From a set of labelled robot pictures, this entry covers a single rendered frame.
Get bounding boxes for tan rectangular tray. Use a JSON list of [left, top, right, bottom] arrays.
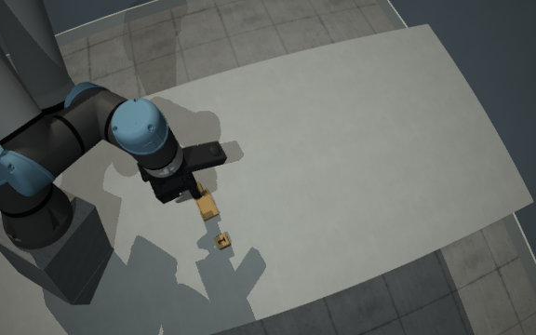
[[195, 188, 220, 221]]

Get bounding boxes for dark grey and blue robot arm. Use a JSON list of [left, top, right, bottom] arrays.
[[0, 0, 227, 249]]

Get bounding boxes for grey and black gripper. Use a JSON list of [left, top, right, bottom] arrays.
[[137, 155, 202, 204]]

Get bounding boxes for tan wooden cube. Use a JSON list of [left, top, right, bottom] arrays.
[[196, 181, 206, 196], [214, 234, 231, 250]]

